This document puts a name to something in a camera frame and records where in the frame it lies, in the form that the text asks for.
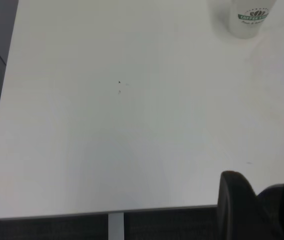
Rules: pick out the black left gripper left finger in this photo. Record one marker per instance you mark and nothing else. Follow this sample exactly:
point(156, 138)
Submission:
point(239, 212)

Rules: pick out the white paper coffee cup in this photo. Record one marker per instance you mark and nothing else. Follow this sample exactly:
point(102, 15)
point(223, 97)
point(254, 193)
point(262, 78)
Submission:
point(247, 27)

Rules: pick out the white table leg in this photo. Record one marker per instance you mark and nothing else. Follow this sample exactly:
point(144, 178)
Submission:
point(116, 226)

